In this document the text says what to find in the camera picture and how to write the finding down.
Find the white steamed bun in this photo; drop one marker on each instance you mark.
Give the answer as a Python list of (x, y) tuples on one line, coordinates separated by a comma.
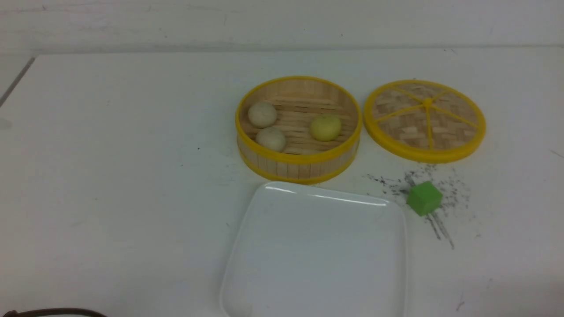
[(262, 115), (272, 139)]

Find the yellow rimmed bamboo steamer basket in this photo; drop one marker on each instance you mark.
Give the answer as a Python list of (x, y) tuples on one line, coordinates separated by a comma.
[(298, 100)]

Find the green cube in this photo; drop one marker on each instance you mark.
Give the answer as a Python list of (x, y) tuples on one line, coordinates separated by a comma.
[(424, 198)]

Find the white square plate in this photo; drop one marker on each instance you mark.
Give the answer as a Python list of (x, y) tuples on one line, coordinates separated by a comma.
[(304, 251)]

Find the yellow rimmed woven steamer lid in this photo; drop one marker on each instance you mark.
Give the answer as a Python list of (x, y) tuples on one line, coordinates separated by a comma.
[(424, 121)]

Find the yellow steamed bun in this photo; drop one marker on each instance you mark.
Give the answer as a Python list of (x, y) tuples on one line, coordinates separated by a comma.
[(325, 127)]

